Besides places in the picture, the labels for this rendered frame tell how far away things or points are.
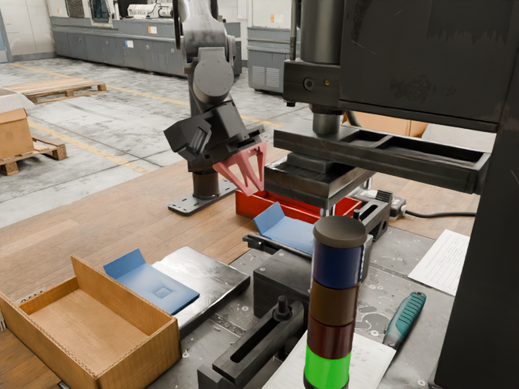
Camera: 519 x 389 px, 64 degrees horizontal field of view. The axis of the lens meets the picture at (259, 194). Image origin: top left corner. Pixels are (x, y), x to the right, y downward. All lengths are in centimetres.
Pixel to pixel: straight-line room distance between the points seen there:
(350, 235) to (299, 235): 40
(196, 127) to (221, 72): 9
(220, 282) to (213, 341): 11
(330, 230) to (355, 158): 24
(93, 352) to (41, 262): 29
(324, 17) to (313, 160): 17
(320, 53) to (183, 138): 23
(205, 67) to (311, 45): 16
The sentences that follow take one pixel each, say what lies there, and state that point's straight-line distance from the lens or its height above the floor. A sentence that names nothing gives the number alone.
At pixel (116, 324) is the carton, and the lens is 68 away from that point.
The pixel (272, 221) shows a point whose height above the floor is 100.
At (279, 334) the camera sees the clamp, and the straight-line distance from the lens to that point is 53.
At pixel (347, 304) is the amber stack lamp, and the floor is 114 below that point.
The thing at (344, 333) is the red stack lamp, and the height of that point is 111.
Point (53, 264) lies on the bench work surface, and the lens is 86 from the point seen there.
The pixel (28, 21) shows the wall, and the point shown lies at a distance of 1198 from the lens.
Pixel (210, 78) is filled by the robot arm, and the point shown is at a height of 124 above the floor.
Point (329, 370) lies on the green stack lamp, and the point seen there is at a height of 107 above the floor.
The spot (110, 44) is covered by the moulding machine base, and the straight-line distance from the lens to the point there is 976.
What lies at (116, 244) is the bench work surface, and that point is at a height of 90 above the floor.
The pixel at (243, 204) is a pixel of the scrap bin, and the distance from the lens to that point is 92.
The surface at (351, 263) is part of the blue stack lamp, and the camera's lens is 30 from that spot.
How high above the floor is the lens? 134
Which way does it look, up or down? 25 degrees down
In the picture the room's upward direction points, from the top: straight up
